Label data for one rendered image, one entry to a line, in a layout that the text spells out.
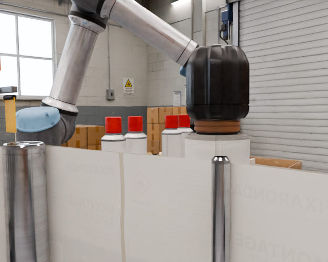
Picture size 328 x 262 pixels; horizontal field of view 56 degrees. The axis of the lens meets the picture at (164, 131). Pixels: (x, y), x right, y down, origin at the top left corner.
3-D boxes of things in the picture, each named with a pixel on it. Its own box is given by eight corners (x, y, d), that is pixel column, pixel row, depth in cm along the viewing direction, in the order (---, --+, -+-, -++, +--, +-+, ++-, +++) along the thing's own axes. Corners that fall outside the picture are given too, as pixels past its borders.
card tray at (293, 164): (280, 182, 112) (280, 172, 112) (216, 174, 128) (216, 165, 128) (301, 169, 136) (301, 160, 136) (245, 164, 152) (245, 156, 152)
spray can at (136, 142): (137, 211, 67) (136, 116, 65) (120, 207, 70) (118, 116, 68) (152, 205, 71) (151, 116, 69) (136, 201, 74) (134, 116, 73)
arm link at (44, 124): (8, 159, 82) (4, 108, 80) (28, 151, 95) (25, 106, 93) (54, 159, 82) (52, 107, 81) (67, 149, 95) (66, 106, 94)
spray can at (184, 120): (187, 192, 82) (186, 115, 81) (171, 188, 86) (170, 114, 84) (197, 187, 87) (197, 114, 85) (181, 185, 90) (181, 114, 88)
